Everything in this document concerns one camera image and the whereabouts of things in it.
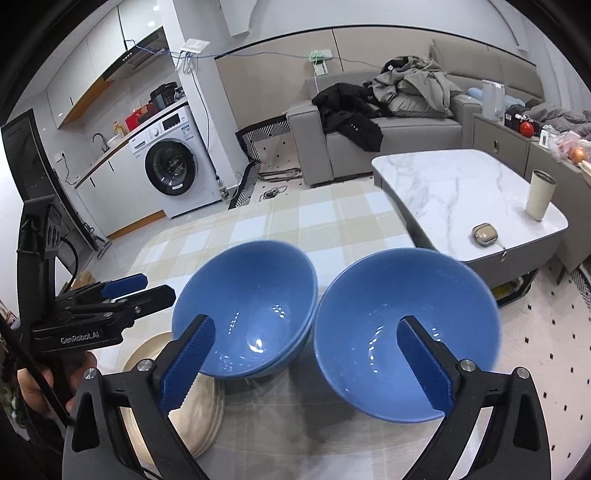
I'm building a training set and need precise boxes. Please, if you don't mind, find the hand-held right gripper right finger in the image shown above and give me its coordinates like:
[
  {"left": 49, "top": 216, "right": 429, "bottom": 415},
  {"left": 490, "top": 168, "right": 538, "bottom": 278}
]
[{"left": 397, "top": 315, "right": 552, "bottom": 480}]

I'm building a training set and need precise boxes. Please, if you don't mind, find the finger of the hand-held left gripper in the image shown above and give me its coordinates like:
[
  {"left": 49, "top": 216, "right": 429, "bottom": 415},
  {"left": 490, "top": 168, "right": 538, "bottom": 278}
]
[
  {"left": 65, "top": 273, "right": 148, "bottom": 304},
  {"left": 69, "top": 285, "right": 177, "bottom": 326}
]

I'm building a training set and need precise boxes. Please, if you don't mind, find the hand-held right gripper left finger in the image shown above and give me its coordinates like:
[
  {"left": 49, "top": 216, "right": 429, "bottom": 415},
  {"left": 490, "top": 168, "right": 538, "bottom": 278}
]
[{"left": 62, "top": 314, "right": 217, "bottom": 480}]

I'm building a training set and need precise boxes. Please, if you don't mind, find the cream speckled plate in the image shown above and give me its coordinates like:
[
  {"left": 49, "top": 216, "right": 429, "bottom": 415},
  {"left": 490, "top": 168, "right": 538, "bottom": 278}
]
[
  {"left": 194, "top": 381, "right": 226, "bottom": 461},
  {"left": 121, "top": 331, "right": 225, "bottom": 461}
]

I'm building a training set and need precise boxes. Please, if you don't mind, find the person's left hand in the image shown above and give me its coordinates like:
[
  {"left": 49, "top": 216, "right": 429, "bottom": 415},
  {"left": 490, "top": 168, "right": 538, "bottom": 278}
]
[{"left": 16, "top": 351, "right": 98, "bottom": 419}]

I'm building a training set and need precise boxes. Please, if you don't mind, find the floor mop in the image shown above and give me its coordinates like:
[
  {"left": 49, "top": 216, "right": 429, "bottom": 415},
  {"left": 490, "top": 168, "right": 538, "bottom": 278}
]
[{"left": 84, "top": 220, "right": 112, "bottom": 260}]

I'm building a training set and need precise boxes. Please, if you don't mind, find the white kitchen counter cabinet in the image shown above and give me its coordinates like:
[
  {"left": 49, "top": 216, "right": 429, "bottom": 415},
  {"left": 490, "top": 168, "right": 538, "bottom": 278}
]
[{"left": 74, "top": 134, "right": 167, "bottom": 238}]

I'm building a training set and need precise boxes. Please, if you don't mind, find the white washing machine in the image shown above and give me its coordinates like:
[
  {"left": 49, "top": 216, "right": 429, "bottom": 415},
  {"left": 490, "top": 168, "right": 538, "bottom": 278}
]
[{"left": 128, "top": 105, "right": 223, "bottom": 220}]

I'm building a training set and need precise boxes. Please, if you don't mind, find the beige earbud case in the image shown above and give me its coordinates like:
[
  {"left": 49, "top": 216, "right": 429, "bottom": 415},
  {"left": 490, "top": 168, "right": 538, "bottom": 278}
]
[{"left": 471, "top": 223, "right": 499, "bottom": 247}]

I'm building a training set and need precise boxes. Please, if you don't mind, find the checked plastic tablecloth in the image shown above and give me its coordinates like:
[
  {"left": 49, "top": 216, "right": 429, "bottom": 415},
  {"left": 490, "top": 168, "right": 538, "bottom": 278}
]
[{"left": 90, "top": 187, "right": 462, "bottom": 480}]

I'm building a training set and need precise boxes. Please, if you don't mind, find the red box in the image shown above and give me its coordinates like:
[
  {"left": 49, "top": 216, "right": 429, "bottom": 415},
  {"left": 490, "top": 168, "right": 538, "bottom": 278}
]
[{"left": 124, "top": 102, "right": 158, "bottom": 131}]

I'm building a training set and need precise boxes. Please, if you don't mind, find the marble top coffee table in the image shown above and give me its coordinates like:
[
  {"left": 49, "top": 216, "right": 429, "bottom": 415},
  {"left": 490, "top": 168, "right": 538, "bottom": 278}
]
[{"left": 372, "top": 149, "right": 570, "bottom": 306}]

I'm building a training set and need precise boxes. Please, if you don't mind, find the black pressure cooker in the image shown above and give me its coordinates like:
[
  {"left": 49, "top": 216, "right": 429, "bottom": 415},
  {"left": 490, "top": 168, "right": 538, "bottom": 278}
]
[{"left": 149, "top": 82, "right": 180, "bottom": 110}]

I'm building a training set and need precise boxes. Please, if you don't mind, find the white upper kitchen cabinet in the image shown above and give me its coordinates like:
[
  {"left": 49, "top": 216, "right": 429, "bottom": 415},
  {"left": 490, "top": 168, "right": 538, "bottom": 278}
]
[{"left": 46, "top": 0, "right": 160, "bottom": 130}]

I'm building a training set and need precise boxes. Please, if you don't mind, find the cream tumbler cup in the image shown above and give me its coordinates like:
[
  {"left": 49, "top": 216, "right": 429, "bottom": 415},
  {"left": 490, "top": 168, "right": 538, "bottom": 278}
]
[{"left": 525, "top": 169, "right": 558, "bottom": 222}]

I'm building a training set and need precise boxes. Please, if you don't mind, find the grey sofa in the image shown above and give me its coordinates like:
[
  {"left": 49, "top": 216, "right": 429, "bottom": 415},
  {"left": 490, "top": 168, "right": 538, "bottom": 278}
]
[{"left": 286, "top": 38, "right": 546, "bottom": 188}]

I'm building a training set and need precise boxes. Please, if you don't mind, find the black range hood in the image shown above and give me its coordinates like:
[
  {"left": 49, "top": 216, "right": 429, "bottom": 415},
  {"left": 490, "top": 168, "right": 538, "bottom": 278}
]
[{"left": 102, "top": 28, "right": 169, "bottom": 81}]

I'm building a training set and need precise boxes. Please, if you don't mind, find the black jacket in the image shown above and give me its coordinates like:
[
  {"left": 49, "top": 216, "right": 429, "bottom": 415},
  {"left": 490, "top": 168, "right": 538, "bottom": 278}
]
[{"left": 311, "top": 83, "right": 384, "bottom": 152}]

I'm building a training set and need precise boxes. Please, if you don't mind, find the clear plastic bag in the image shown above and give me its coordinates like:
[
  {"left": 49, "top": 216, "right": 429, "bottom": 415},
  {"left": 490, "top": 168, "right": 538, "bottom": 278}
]
[{"left": 549, "top": 131, "right": 591, "bottom": 167}]

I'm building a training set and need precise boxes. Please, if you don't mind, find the light blue pillow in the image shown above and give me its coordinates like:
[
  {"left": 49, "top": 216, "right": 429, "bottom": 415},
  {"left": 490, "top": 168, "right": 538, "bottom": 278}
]
[{"left": 466, "top": 86, "right": 518, "bottom": 110}]

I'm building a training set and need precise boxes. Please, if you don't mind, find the grey jacket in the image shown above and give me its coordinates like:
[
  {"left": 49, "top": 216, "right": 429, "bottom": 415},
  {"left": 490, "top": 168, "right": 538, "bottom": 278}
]
[{"left": 372, "top": 56, "right": 465, "bottom": 118}]

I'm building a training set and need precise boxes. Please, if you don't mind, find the grey blanket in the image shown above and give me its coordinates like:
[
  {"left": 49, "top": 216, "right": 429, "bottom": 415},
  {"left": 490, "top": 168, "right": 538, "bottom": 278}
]
[{"left": 522, "top": 102, "right": 591, "bottom": 139}]

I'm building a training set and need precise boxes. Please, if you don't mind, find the white wall power strip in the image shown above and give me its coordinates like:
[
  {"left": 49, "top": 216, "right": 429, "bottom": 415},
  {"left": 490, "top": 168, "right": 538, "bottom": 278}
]
[{"left": 308, "top": 48, "right": 334, "bottom": 75}]

